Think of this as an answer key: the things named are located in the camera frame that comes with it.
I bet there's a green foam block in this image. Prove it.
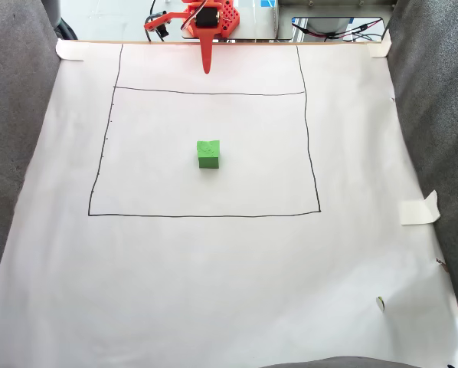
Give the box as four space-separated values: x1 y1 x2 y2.
196 139 221 170

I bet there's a white masking tape piece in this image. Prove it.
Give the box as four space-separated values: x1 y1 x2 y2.
398 189 442 226
55 38 87 62
368 29 392 59

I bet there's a grey felt panel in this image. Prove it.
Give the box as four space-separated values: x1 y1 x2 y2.
0 0 62 325
384 0 458 348

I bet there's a white paper sheet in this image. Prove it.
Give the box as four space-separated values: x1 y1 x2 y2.
0 40 458 368

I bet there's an orange camera mount with camera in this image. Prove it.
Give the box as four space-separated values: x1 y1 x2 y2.
143 10 194 40

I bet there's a black camera cable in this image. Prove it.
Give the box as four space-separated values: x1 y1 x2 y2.
144 13 165 43

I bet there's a grey metal frame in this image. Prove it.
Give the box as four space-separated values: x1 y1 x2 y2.
273 0 397 43

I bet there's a red black wire bundle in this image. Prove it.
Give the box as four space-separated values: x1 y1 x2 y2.
291 20 384 42

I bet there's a black hose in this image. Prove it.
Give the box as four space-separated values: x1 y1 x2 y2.
57 18 79 41

